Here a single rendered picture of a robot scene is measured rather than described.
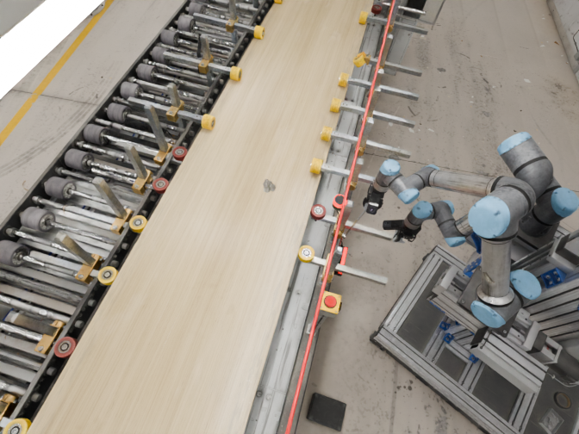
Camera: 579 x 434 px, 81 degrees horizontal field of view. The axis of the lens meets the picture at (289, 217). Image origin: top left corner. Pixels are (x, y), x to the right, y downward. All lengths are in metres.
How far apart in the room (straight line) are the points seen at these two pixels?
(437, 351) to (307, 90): 1.86
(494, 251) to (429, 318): 1.29
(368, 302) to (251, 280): 1.23
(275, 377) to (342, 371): 0.78
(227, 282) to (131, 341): 0.45
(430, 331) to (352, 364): 0.55
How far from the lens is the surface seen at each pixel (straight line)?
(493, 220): 1.18
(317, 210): 1.77
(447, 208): 1.68
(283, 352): 1.81
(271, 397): 1.80
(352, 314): 2.56
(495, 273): 1.35
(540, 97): 4.83
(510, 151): 1.52
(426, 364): 2.42
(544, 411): 2.77
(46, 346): 1.85
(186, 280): 1.64
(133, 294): 1.68
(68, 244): 1.66
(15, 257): 2.09
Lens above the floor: 2.42
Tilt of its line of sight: 61 degrees down
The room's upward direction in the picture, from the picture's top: 8 degrees clockwise
